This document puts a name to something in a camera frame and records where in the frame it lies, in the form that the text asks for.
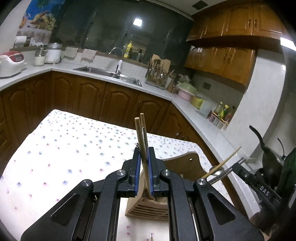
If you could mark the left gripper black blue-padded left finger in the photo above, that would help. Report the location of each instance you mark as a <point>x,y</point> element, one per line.
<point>90,210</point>

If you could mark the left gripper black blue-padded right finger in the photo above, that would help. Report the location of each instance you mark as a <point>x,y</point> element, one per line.
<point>197,211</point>

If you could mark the steel kitchen sink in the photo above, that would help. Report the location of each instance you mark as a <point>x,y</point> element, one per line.
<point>106,73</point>

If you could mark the person's right hand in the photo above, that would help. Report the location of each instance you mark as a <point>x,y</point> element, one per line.
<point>265,222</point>

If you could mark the black wok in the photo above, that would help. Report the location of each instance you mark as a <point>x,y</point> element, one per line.
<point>272,162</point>

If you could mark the wooden utensil holder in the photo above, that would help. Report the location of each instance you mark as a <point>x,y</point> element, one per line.
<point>187,165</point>

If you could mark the seasoning bottles rack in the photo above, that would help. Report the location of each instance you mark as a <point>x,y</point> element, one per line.
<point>222,115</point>

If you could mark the translucent plastic container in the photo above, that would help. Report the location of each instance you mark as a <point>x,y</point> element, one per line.
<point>206,108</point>

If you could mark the yellow container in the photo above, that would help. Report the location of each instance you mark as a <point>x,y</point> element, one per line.
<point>197,101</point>

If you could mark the pink green lidded bowl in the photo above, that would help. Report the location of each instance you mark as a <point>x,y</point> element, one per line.
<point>186,91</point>

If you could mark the lower wooden cabinets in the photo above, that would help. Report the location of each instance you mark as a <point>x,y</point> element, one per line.
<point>26,103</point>

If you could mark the wooden cabinets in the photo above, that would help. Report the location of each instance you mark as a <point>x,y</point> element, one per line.
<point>26,103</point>
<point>225,39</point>

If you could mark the dish drying rack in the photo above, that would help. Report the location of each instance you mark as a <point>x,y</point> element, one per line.
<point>158,72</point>

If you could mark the chrome faucet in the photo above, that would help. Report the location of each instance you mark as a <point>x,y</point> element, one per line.
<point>119,57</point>

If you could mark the hanging dish cloth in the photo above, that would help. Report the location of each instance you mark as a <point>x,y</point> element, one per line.
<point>70,52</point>
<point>88,55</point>

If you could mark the white metal pot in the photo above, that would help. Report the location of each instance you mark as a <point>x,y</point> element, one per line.
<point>53,54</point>

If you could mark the glass jar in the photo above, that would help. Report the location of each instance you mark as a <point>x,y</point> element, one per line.
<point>40,57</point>

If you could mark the yellow detergent bottle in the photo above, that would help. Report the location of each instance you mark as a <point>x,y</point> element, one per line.
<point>128,50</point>

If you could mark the upper wooden cabinets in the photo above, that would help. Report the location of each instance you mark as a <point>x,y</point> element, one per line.
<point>225,39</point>

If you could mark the white red rice cooker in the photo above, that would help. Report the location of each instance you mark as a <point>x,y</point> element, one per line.
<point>12,63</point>

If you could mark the paper towel roll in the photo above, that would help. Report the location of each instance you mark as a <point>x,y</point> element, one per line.
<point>20,41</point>

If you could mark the fruit poster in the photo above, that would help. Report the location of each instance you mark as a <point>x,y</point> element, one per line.
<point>39,18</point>

